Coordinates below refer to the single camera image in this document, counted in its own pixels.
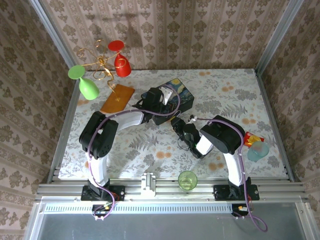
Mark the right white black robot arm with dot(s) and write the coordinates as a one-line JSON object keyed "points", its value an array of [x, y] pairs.
{"points": [[222, 137]]}

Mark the red snack packet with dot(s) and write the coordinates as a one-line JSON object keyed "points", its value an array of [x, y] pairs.
{"points": [[250, 140]]}

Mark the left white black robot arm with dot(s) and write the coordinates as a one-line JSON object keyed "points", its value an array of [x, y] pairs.
{"points": [[100, 135]]}

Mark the red plastic wine glass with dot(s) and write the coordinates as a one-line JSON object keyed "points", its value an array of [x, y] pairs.
{"points": [[122, 66]]}

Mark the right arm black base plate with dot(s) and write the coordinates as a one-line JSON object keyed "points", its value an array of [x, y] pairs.
{"points": [[221, 192]]}

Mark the aluminium mounting rail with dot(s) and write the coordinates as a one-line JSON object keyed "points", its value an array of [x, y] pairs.
{"points": [[170, 186]]}

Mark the aluminium frame post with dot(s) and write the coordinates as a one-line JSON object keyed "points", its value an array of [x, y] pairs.
{"points": [[53, 32], [280, 32]]}

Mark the aluminium table side rail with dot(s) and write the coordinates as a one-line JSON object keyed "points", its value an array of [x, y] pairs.
{"points": [[63, 125], [275, 125]]}

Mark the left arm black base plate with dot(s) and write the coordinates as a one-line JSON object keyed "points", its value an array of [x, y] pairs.
{"points": [[117, 192]]}

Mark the green transparent plastic cup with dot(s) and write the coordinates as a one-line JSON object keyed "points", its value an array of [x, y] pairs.
{"points": [[187, 181]]}

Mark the floral tablecloth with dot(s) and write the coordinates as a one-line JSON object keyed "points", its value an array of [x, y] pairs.
{"points": [[155, 160]]}

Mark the grey metal sheet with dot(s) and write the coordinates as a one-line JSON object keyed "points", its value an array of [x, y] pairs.
{"points": [[162, 227]]}

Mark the blue transparent plastic cup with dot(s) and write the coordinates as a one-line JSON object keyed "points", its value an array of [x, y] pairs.
{"points": [[258, 151]]}

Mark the white plastic rail bracket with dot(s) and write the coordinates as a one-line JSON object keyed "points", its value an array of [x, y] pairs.
{"points": [[148, 183]]}

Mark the green plastic wine glass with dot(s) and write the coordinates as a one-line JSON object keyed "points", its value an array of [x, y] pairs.
{"points": [[88, 88]]}

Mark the starry night print box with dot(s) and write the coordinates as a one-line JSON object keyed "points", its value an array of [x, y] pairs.
{"points": [[183, 96]]}

